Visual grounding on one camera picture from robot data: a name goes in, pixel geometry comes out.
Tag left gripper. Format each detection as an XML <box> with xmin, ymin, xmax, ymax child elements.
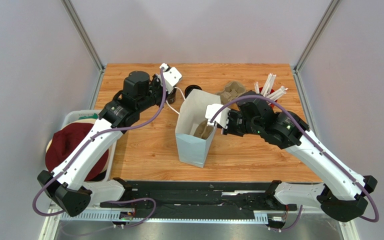
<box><xmin>136</xmin><ymin>74</ymin><xmax>174</xmax><ymax>113</ymax></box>

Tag pulp cup carrier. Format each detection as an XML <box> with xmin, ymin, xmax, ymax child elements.
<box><xmin>215</xmin><ymin>80</ymin><xmax>247</xmax><ymax>105</ymax></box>
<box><xmin>193</xmin><ymin>120</ymin><xmax>214</xmax><ymax>140</ymax></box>

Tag white paper bag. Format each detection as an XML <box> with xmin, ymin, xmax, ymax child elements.
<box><xmin>174</xmin><ymin>89</ymin><xmax>221</xmax><ymax>168</ymax></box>

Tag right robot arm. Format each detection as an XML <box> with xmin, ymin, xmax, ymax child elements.
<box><xmin>206</xmin><ymin>92</ymin><xmax>380</xmax><ymax>223</ymax></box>

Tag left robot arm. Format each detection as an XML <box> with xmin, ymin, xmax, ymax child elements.
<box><xmin>32</xmin><ymin>66</ymin><xmax>182</xmax><ymax>217</ymax></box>

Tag black lidded coffee cup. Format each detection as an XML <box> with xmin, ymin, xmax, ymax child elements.
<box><xmin>184</xmin><ymin>84</ymin><xmax>202</xmax><ymax>98</ymax></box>

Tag red cup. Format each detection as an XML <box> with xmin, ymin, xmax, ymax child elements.
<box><xmin>259</xmin><ymin>87</ymin><xmax>275</xmax><ymax>98</ymax></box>

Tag white wrapped straws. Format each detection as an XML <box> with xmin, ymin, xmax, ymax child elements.
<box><xmin>254</xmin><ymin>73</ymin><xmax>288</xmax><ymax>102</ymax></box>

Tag green item in bin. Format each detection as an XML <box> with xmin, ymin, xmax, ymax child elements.
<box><xmin>78</xmin><ymin>113</ymin><xmax>99</xmax><ymax>120</ymax></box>

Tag white plastic bin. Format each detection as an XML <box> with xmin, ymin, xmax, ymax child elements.
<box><xmin>43</xmin><ymin>110</ymin><xmax>118</xmax><ymax>188</ymax></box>

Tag maroon cloth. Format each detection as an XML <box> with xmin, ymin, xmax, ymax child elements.
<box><xmin>45</xmin><ymin>119</ymin><xmax>110</xmax><ymax>182</ymax></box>

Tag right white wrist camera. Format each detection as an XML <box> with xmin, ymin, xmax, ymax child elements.
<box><xmin>205</xmin><ymin>103</ymin><xmax>231</xmax><ymax>129</ymax></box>

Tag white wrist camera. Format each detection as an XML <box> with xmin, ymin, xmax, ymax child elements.
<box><xmin>205</xmin><ymin>103</ymin><xmax>231</xmax><ymax>129</ymax></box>
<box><xmin>158</xmin><ymin>63</ymin><xmax>183</xmax><ymax>94</ymax></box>

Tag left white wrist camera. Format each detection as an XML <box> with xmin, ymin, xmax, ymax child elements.
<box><xmin>158</xmin><ymin>63</ymin><xmax>183</xmax><ymax>94</ymax></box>

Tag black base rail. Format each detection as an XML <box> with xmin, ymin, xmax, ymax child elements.
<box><xmin>100</xmin><ymin>180</ymin><xmax>300</xmax><ymax>221</ymax></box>

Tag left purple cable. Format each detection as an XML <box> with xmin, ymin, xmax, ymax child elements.
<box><xmin>32</xmin><ymin>66</ymin><xmax>168</xmax><ymax>217</ymax></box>

